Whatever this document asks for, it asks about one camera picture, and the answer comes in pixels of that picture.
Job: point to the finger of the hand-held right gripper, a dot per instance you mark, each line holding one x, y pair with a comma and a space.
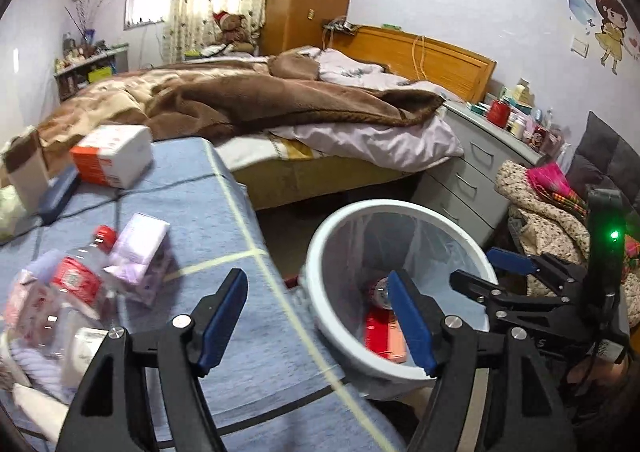
510, 261
475, 287

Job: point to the window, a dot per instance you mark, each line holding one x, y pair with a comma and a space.
146, 2

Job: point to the red flat packet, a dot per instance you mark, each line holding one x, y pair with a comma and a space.
382, 334

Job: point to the orange white tissue box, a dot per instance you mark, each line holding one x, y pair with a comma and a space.
112, 155

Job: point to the dried branch decoration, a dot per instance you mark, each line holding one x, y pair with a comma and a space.
85, 17

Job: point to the blue checked tablecloth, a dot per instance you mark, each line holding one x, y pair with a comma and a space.
200, 212

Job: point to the dark grey cushion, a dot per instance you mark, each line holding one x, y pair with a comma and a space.
610, 152

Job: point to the bed mattress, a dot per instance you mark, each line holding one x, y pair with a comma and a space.
310, 177

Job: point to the pink striped cloth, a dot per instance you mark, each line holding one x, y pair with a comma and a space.
555, 184

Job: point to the red label jar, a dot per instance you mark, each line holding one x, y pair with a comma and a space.
538, 137

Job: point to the floral quilted cloth pile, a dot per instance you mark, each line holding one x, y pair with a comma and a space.
540, 232

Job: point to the clear plastic bottle red label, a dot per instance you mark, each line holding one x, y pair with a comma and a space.
75, 279

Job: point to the brown teddy bear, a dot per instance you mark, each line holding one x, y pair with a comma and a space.
234, 30

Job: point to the grey drawer nightstand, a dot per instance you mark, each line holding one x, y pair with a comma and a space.
465, 182

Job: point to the red drink can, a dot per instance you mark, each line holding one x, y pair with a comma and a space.
381, 293

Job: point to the pale pink duvet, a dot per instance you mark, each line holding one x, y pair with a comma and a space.
380, 142

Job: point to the pink printed packet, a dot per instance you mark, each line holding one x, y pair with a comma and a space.
25, 304

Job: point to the person's right forearm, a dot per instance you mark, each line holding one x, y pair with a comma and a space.
600, 382

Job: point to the brown fleece blanket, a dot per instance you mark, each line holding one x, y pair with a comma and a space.
225, 97

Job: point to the white wall switch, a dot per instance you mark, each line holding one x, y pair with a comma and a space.
580, 46

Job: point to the purple tissue packet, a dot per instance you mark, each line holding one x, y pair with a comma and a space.
142, 257

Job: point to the white round waste bin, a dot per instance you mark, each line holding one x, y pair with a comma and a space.
320, 252

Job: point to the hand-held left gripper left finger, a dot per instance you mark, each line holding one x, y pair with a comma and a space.
222, 327

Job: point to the red mug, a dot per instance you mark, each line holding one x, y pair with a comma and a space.
497, 113

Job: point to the cartoon girl wall sticker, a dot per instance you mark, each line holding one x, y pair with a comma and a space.
610, 27

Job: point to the clear plastic bin liner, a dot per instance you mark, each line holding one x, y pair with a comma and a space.
435, 242

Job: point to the wooden bed headboard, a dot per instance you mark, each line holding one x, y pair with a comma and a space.
440, 62

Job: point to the cluttered shelf unit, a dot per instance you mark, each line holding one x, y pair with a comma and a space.
82, 72

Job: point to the brown white lidded container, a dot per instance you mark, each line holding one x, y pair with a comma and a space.
27, 177

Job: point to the dark blue glasses case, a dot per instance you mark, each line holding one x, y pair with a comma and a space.
57, 197

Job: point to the pale green tissue pack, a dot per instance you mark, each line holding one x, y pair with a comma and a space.
9, 214

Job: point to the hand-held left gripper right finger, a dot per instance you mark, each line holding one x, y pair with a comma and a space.
410, 327

